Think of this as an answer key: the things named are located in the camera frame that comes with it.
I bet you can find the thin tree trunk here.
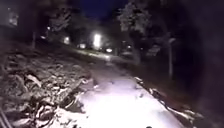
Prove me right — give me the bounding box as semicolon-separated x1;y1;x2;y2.
167;37;177;80

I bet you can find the leaf-covered ground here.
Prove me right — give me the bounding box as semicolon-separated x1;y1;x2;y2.
0;39;100;128

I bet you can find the leaf-strewn verge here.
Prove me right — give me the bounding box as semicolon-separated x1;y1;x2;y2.
113;56;214;128

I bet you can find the street lamp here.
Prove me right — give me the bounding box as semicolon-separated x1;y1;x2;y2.
91;32;103;50

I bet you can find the tree with leaning trunk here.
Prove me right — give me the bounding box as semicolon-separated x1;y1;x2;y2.
116;1;155;66

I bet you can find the pale paved path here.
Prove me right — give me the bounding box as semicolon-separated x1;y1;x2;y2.
49;49;183;128

